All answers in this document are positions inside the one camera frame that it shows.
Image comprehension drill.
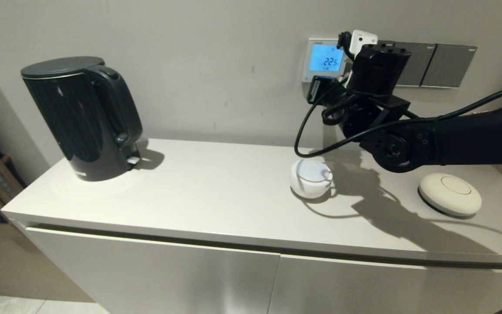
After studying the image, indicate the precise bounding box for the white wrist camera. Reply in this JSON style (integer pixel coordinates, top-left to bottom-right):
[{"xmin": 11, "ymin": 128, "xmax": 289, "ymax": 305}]
[{"xmin": 350, "ymin": 30, "xmax": 379, "ymax": 59}]

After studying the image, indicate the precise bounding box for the light grey sideboard cabinet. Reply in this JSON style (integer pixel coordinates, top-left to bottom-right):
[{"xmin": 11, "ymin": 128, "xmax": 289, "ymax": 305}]
[{"xmin": 1, "ymin": 139, "xmax": 502, "ymax": 314}]

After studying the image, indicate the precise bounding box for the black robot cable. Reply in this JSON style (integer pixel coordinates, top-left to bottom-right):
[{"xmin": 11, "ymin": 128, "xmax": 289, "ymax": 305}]
[{"xmin": 294, "ymin": 78, "xmax": 502, "ymax": 158}]

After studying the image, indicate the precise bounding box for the black connector box with label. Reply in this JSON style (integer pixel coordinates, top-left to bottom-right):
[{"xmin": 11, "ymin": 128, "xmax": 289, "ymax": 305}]
[{"xmin": 307, "ymin": 75, "xmax": 336, "ymax": 105}]

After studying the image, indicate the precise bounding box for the small white round speaker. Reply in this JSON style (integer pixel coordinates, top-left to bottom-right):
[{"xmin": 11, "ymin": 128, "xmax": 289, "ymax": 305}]
[{"xmin": 290, "ymin": 158, "xmax": 333, "ymax": 200}]

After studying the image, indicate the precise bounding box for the black electric kettle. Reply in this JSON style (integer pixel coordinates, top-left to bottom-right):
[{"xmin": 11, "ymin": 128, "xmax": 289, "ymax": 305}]
[{"xmin": 20, "ymin": 56, "xmax": 143, "ymax": 182}]

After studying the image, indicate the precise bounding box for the white wall thermostat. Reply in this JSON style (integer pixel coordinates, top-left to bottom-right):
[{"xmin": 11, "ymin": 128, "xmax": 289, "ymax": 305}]
[{"xmin": 302, "ymin": 38, "xmax": 352, "ymax": 83}]

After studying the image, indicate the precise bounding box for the grey single wall switch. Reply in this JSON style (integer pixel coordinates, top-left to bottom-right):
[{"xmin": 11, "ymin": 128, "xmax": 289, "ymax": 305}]
[
  {"xmin": 393, "ymin": 42, "xmax": 437, "ymax": 87},
  {"xmin": 421, "ymin": 44, "xmax": 478, "ymax": 89}
]

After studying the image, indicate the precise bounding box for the cream flat round device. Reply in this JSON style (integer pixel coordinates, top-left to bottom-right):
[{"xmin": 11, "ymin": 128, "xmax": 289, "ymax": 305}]
[{"xmin": 418, "ymin": 173, "xmax": 482, "ymax": 218}]

